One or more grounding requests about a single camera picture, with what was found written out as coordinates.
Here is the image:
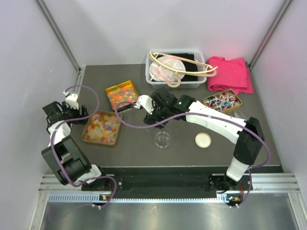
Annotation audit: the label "grey plastic basket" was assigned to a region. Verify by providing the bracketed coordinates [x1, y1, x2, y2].
[145, 50, 207, 90]

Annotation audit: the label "clear round container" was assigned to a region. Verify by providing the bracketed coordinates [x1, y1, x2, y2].
[154, 131, 171, 150]

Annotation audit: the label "black cloth in basket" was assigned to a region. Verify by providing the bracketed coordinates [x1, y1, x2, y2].
[165, 53, 200, 73]

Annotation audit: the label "wooden clothes hanger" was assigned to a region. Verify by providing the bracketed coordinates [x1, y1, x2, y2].
[146, 51, 217, 88]

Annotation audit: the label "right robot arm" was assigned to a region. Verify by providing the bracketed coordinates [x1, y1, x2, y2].
[137, 88, 264, 192]

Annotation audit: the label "purple cable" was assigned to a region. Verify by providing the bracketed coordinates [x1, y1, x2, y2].
[47, 85, 118, 223]
[115, 101, 272, 208]

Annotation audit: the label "gold tin colourful gummies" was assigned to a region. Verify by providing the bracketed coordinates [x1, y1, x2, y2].
[106, 80, 139, 111]

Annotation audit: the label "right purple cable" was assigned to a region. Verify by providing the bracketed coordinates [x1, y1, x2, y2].
[115, 101, 272, 208]

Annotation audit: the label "gold tin pastel gummies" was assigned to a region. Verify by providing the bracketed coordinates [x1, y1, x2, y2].
[81, 111, 122, 147]

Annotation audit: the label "pink cloth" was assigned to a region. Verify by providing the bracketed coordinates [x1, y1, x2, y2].
[207, 56, 254, 94]

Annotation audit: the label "white round lid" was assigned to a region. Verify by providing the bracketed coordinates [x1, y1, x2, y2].
[195, 132, 212, 148]

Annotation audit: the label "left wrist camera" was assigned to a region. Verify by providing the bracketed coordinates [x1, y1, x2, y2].
[63, 91, 79, 110]

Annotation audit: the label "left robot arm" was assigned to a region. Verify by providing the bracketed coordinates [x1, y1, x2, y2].
[41, 102, 113, 191]

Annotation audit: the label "round white mesh bag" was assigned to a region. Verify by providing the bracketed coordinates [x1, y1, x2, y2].
[149, 55, 186, 82]

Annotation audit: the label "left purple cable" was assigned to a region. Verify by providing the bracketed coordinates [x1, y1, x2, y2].
[47, 85, 118, 223]

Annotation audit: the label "gold tin wrapped candies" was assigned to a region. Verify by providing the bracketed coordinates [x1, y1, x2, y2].
[203, 89, 242, 114]

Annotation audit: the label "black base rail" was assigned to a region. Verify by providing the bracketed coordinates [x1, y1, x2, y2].
[81, 166, 255, 199]

